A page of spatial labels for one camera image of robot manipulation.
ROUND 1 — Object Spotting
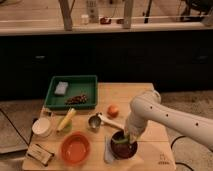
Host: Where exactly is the green pepper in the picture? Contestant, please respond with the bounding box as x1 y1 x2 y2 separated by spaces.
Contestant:
112 135 129 144

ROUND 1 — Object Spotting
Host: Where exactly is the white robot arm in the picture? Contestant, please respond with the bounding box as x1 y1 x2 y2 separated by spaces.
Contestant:
124 90 213 151

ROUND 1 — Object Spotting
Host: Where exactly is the dark purple bowl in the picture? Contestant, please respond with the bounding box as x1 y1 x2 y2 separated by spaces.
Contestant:
110 131 138 159

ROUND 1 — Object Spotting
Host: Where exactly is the orange bowl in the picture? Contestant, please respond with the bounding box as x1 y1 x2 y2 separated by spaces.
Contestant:
59 131 90 166

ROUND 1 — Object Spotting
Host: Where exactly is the orange tomato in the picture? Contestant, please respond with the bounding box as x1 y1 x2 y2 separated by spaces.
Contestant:
107 105 119 118

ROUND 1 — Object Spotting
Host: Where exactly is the green plastic tray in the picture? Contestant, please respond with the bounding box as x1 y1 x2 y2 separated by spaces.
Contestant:
44 75 98 110

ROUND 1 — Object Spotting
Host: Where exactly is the brown nut cluster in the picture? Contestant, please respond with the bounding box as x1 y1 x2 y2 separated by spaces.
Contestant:
65 94 87 105

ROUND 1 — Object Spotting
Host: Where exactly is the grey sponge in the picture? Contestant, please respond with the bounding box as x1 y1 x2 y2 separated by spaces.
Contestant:
55 82 68 95

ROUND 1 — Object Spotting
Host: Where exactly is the red object on shelf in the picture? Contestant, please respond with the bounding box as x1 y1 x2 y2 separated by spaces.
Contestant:
100 17 111 25

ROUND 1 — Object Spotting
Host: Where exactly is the small white jar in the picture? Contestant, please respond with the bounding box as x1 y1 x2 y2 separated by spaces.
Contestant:
81 14 89 25

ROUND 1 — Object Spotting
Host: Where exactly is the brown white rectangular block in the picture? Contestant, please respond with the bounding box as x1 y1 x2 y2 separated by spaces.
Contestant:
27 144 55 167

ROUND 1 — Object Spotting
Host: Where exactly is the metal measuring cup white handle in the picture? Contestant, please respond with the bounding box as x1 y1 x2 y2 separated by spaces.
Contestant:
88 113 124 132

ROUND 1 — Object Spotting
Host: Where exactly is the black cable right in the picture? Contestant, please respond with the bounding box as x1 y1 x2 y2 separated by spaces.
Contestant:
170 134 201 171

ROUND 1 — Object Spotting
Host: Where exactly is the black cable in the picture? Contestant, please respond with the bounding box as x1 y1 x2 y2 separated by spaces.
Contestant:
170 134 201 171
0 108 39 147

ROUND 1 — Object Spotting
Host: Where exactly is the black cable left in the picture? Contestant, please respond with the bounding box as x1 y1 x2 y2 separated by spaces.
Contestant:
0 108 39 147

